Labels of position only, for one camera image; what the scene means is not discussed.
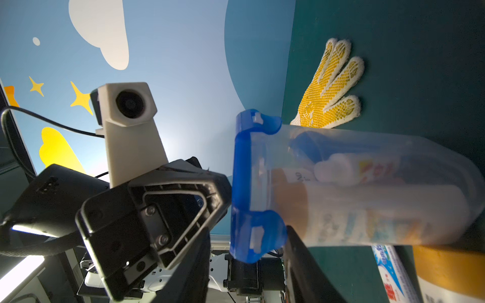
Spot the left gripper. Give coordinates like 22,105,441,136
1,160,232,301

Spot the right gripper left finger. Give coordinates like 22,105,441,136
152,228,211,302

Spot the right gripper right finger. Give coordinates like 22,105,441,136
284,225,346,302

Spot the blue-lid toiletry cup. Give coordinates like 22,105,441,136
229,109,485,264

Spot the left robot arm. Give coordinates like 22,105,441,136
1,158,284,302

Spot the white blue toothpaste tube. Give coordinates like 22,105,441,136
371,245,420,303

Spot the yellow work glove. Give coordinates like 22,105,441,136
290,38,365,129

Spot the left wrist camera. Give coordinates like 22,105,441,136
90,82,168,188

